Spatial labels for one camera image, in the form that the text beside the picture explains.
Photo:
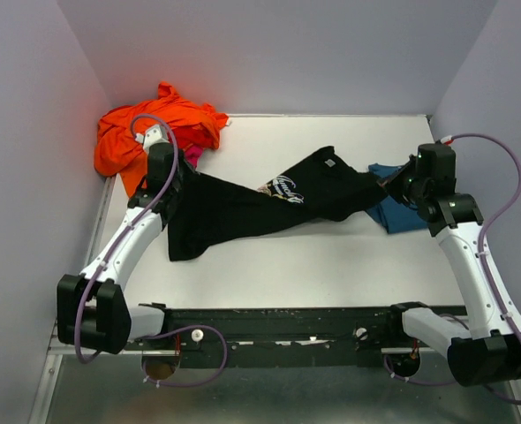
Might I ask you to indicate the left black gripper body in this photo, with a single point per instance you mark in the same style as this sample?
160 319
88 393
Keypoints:
177 182

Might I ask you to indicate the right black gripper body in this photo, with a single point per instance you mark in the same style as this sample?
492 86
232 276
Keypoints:
403 183

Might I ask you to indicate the black printed t shirt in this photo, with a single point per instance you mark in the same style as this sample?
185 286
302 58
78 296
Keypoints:
322 186

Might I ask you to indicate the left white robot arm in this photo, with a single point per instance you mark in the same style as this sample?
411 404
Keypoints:
92 312

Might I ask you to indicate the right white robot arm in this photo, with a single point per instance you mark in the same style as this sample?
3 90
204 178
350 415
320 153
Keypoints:
488 350

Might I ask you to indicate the magenta t shirt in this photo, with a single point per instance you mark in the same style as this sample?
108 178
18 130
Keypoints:
193 154

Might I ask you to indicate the red t shirt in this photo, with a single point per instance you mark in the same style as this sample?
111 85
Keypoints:
189 136

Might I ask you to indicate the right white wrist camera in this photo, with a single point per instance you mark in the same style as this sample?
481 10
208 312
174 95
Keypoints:
447 140

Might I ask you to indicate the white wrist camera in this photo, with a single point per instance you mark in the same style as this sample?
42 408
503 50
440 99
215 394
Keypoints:
447 140
155 134

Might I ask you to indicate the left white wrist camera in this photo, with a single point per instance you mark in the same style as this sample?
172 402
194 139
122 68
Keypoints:
155 134

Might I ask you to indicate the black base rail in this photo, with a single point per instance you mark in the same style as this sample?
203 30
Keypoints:
271 337

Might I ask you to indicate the aluminium frame rail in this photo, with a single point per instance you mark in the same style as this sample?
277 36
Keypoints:
110 211

